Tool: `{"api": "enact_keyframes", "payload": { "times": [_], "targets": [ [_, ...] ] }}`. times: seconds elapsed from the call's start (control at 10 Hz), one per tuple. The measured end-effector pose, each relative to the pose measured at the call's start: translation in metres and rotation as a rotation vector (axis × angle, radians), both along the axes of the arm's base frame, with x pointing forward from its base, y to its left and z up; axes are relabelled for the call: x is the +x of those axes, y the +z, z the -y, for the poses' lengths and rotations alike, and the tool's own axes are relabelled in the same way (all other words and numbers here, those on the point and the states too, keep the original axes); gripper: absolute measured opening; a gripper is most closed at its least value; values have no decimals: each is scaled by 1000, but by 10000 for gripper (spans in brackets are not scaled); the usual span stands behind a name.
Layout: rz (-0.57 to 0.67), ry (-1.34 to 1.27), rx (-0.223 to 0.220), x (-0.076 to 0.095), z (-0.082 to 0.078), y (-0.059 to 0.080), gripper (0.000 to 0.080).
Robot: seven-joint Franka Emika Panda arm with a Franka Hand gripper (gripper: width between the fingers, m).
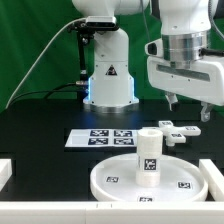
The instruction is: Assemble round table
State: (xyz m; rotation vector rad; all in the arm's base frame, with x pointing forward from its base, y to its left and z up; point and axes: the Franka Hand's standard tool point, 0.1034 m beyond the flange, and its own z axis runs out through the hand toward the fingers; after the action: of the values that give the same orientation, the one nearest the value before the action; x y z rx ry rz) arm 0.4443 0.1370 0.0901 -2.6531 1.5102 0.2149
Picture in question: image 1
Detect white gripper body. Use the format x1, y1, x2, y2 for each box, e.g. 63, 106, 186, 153
147, 56, 224, 106

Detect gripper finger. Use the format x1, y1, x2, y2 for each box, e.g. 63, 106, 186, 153
165, 92, 179, 111
200, 102, 214, 122

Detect white cross-shaped table base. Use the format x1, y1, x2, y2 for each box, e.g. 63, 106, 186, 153
143, 120, 202, 148

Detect white round table top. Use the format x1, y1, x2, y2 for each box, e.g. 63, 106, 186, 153
90, 153, 208, 202

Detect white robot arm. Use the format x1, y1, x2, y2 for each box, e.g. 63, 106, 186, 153
72, 0, 224, 121

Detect white fiducial marker sheet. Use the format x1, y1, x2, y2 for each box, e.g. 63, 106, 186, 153
65, 129, 137, 148

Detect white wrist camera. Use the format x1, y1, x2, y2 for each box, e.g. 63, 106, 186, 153
145, 39, 163, 57

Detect white fence frame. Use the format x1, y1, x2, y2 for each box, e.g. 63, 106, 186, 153
0, 159, 224, 224

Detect black camera stand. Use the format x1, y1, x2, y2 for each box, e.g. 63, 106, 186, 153
67, 16, 119, 101

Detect white cable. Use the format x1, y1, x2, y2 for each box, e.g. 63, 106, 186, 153
4, 18, 87, 111

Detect black cable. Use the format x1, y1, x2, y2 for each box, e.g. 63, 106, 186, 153
6, 83, 91, 109

